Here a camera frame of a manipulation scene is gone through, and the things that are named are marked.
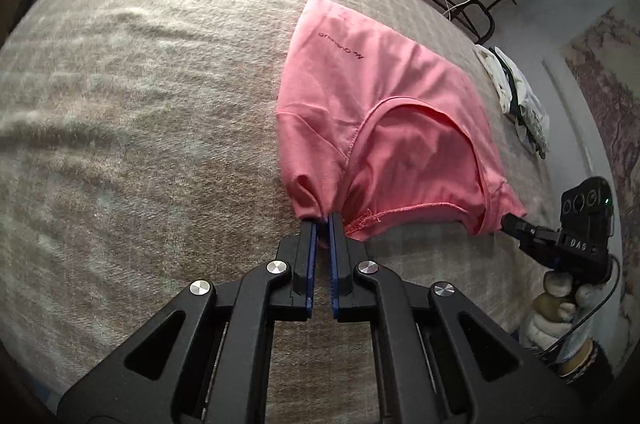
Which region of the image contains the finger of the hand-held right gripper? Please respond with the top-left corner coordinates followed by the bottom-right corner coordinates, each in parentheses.
top-left (501, 214), bottom-right (559, 265)

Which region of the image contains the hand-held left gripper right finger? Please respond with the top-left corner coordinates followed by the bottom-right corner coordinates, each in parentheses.
top-left (327, 211), bottom-right (592, 424)

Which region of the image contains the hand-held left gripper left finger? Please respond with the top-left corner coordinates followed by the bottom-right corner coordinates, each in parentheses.
top-left (57, 219), bottom-right (321, 424)

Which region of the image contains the pink t-shirt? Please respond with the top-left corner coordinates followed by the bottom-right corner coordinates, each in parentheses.
top-left (275, 0), bottom-right (527, 251)

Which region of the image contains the person's right forearm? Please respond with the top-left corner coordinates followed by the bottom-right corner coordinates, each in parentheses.
top-left (547, 334), bottom-right (617, 387)

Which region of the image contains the pile of pale clothes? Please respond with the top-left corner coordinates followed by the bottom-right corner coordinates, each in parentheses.
top-left (473, 45), bottom-right (551, 161)

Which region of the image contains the person's right hand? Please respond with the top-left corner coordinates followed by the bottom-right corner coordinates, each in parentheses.
top-left (520, 270), bottom-right (603, 351)

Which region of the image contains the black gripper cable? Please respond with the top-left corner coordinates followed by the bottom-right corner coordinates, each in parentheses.
top-left (542, 254), bottom-right (622, 355)

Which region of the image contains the landscape wall tapestry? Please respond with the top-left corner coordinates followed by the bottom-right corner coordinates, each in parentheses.
top-left (564, 6), bottom-right (640, 355)

